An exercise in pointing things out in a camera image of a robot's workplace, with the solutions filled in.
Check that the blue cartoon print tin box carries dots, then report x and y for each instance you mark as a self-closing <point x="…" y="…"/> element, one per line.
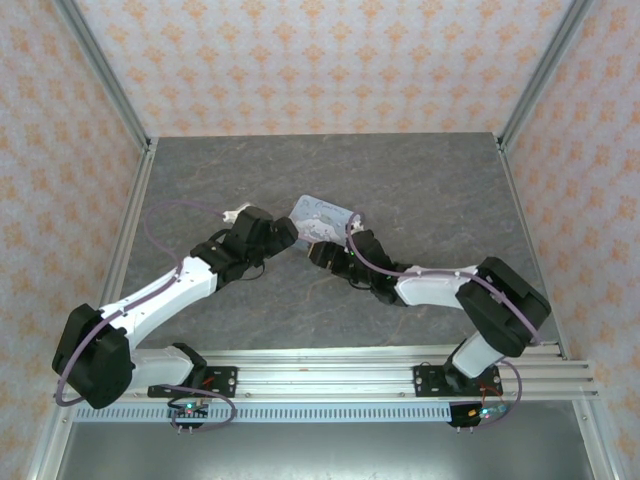
<point x="325" y="217"/>

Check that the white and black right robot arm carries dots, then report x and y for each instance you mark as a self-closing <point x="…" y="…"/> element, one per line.
<point x="430" y="290"/>

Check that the small circuit board with LEDs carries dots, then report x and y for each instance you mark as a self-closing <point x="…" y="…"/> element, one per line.
<point x="190" y="412"/>
<point x="475" y="415"/>

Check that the grey metal sheet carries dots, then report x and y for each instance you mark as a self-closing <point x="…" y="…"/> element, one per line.
<point x="325" y="455"/>

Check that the aluminium side rail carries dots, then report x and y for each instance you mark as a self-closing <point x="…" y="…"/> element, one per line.
<point x="522" y="210"/>
<point x="135" y="210"/>

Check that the long aluminium base rail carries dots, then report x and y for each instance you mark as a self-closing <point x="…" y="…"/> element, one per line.
<point x="325" y="380"/>

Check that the aluminium frame post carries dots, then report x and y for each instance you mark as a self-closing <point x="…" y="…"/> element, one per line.
<point x="541" y="75"/>
<point x="107" y="75"/>
<point x="597" y="450"/>
<point x="50" y="450"/>

